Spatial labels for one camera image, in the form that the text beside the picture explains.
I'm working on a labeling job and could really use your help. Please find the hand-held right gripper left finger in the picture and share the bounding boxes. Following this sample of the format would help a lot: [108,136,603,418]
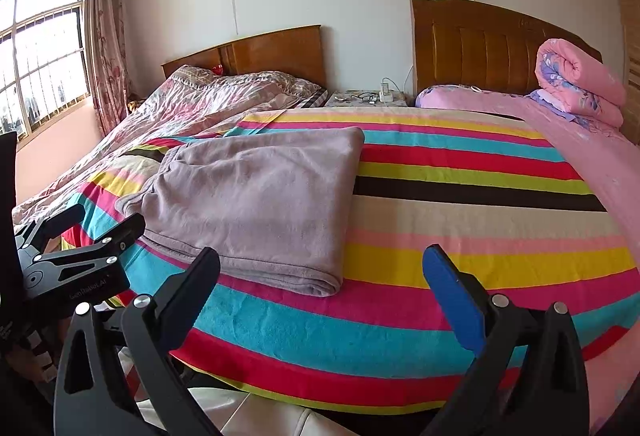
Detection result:
[52,246,222,436]

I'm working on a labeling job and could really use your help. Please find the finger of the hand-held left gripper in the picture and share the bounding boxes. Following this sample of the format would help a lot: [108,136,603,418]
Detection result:
[14,202,87,262]
[30,212,147,270]

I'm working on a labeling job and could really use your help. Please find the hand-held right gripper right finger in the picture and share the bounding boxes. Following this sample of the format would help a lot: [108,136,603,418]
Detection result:
[422,243,590,436]

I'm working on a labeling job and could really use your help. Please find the lilac pants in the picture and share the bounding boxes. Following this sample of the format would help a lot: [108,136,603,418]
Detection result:
[115,126,366,298]

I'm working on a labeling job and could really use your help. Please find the striped colourful blanket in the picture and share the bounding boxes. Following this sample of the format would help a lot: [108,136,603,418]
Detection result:
[60,108,640,417]

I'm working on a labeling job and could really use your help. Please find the floral patterned quilt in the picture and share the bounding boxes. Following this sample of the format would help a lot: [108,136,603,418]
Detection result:
[11,65,328,227]

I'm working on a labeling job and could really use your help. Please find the barred window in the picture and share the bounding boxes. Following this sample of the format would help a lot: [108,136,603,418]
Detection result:
[0,0,93,144]

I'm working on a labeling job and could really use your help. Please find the floral pink curtain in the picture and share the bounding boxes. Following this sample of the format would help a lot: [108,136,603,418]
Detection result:
[82,0,132,137]

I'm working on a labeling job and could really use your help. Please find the pink pillow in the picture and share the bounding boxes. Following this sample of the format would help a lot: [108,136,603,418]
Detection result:
[415,85,506,109]

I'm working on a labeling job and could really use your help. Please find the pink bed sheet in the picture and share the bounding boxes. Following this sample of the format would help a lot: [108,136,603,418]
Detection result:
[415,85,640,436]

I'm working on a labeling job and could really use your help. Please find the nightstand with floral cover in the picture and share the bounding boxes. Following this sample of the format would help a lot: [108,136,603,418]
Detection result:
[327,88,408,108]

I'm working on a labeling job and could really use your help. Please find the plaid pillow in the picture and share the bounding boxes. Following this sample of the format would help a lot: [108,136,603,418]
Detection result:
[295,88,330,109]

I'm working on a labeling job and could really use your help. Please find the plain wooden headboard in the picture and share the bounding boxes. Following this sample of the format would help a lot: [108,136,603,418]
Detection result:
[161,24,328,89]

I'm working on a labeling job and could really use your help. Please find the padded wooden headboard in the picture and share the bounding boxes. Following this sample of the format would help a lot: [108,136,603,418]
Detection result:
[410,0,603,98]

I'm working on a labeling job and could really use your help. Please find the rolled pink floral quilt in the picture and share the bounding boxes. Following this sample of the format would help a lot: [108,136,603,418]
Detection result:
[535,38,628,129]

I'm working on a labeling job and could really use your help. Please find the light wooden wardrobe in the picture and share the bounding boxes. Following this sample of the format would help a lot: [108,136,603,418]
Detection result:
[614,0,640,144]

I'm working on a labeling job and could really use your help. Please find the white charger cable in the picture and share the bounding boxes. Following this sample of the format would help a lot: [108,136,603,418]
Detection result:
[382,63,416,92]

